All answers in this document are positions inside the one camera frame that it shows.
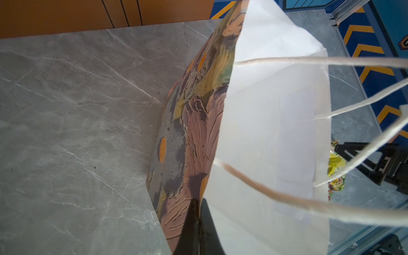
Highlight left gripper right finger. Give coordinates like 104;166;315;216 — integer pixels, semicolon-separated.
199;199;225;255

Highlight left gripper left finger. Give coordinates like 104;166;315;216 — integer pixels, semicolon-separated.
173;199;200;255

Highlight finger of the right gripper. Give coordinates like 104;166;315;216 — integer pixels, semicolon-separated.
334;142;396;186

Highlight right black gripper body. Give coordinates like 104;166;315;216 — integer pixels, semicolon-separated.
384;144;408;195

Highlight floral paper bag white handles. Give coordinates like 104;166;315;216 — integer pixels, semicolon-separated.
146;1;408;255

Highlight yellow snack bag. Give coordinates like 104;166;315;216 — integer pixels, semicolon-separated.
327;140;347;201

